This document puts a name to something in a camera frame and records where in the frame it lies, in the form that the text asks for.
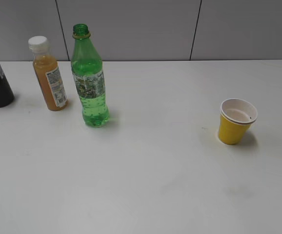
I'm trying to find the orange juice bottle white cap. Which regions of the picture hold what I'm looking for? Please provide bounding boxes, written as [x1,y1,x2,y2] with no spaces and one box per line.
[28,36,67,111]

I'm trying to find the green sprite bottle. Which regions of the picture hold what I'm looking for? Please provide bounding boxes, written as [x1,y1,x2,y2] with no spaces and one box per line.
[71,23,109,127]

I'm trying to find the yellow paper cup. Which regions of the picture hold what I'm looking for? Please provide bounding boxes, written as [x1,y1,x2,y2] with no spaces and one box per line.
[218,98,258,145]

